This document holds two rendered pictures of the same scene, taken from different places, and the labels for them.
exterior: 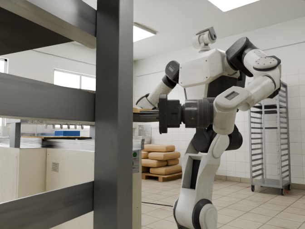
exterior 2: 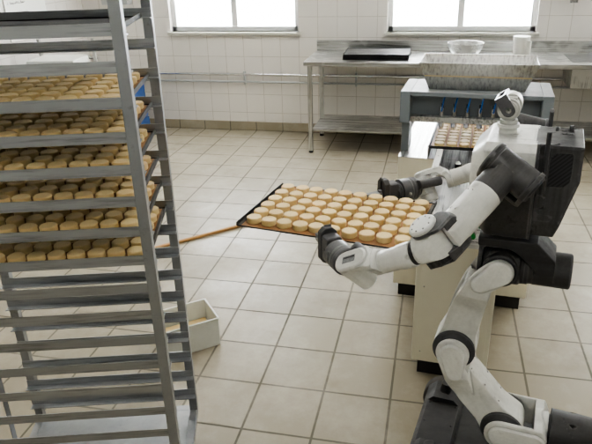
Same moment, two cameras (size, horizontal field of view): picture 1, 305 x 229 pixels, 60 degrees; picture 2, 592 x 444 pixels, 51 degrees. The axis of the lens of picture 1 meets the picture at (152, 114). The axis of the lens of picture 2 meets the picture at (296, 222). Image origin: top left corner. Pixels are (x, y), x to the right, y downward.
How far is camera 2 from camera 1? 1.78 m
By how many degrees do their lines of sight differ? 66
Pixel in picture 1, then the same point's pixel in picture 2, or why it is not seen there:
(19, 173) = not seen: hidden behind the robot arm
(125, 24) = (148, 265)
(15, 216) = (122, 314)
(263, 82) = (396, 252)
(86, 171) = not seen: hidden behind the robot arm
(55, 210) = (136, 315)
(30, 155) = (412, 166)
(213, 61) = (476, 163)
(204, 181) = (461, 312)
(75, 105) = (139, 288)
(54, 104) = (130, 289)
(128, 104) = (154, 292)
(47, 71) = not seen: outside the picture
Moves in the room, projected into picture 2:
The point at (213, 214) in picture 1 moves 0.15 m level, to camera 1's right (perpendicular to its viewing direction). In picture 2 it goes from (455, 354) to (488, 379)
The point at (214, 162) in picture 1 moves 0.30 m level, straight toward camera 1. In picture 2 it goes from (474, 297) to (388, 313)
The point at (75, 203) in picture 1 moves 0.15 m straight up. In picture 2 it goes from (144, 314) to (137, 270)
